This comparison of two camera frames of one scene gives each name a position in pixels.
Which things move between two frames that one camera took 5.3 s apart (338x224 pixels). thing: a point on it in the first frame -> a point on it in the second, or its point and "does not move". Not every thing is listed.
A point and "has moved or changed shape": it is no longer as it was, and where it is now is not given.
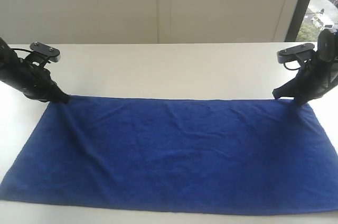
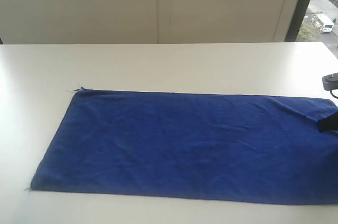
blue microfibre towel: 212,154 has moved or changed shape
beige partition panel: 41,7 does not move
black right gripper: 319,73 -> 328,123
